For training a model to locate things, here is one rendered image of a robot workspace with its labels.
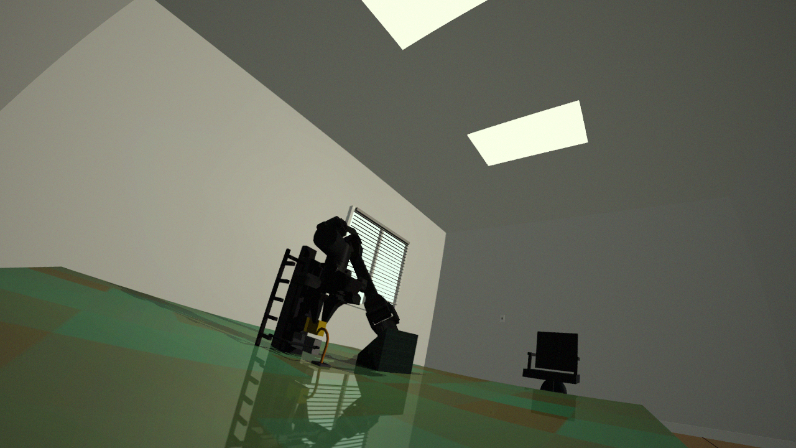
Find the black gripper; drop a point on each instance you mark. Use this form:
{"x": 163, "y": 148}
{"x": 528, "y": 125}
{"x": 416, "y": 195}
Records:
{"x": 319, "y": 287}

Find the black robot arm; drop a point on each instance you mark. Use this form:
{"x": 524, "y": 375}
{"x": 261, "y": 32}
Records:
{"x": 329, "y": 239}

